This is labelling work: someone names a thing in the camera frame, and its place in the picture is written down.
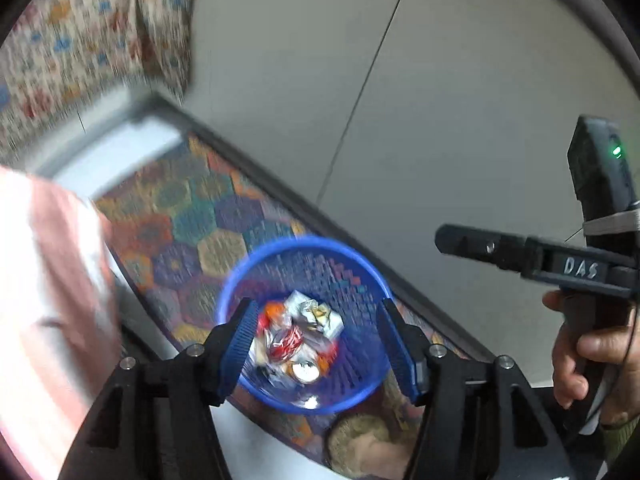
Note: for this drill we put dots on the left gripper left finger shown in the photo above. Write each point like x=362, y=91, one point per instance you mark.
x=198, y=383

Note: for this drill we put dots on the crushed orange drink can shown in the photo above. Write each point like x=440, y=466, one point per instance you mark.
x=307, y=369

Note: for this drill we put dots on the orange white snack bag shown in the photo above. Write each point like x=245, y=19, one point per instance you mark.
x=274, y=316

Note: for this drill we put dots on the black camera box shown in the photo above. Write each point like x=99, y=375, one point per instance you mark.
x=601, y=177

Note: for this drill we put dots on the orange white striped tablecloth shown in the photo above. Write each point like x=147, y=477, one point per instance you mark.
x=60, y=329

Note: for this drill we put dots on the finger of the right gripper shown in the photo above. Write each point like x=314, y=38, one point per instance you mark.
x=508, y=252

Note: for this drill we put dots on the blue plastic trash basket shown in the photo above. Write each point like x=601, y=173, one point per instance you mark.
x=316, y=350

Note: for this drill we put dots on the white yellow wrapper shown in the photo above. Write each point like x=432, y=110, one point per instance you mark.
x=314, y=315

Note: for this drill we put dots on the colourful hexagon floor mat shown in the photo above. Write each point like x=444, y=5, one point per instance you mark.
x=184, y=221

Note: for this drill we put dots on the red snack wrapper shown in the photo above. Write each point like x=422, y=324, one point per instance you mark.
x=284, y=344

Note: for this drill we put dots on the red fuzzy slipper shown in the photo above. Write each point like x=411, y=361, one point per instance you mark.
x=361, y=445

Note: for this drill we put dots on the patterned fu character cloth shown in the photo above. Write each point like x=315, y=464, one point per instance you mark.
x=62, y=54

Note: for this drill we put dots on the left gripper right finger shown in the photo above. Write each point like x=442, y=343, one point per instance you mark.
x=431, y=378

